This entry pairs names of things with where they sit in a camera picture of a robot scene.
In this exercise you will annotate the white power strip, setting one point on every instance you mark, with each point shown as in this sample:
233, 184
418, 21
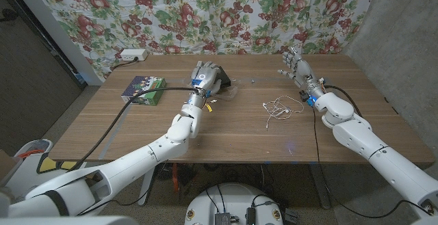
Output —
133, 54

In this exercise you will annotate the grey block beside torso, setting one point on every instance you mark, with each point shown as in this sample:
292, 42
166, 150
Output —
291, 216

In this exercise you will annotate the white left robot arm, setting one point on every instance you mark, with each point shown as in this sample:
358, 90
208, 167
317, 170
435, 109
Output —
137, 160

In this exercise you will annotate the grey table leg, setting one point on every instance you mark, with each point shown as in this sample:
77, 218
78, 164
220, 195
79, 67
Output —
320, 187

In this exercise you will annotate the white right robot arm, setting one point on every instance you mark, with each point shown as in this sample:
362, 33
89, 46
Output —
376, 149

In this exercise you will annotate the yellow black pad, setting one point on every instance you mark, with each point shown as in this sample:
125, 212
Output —
51, 165

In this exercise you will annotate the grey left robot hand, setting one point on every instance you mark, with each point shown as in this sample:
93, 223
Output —
207, 78

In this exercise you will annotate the grey electronics module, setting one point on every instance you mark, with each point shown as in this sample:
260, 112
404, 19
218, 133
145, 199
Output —
222, 219

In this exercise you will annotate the black electronics module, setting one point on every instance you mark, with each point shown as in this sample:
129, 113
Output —
250, 216

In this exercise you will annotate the black device under table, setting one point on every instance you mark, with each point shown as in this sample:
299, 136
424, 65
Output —
171, 173

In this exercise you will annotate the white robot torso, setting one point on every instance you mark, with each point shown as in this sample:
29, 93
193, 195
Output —
232, 197

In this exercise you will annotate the white table leg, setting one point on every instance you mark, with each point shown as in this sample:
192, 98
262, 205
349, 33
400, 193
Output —
145, 194

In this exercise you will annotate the white plastic bin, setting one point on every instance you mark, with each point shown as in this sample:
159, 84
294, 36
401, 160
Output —
34, 146

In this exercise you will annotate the green puzzle box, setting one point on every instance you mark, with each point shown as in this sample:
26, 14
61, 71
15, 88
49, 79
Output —
143, 86

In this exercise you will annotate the clear plastic clamshell container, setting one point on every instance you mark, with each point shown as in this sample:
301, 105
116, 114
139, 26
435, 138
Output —
231, 93

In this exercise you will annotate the floral fruit print backdrop cloth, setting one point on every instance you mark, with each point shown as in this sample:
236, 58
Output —
219, 13

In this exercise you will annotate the orange item in bin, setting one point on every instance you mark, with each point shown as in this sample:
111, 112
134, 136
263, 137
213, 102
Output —
31, 153

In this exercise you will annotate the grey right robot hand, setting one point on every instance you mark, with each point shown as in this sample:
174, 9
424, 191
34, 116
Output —
302, 69

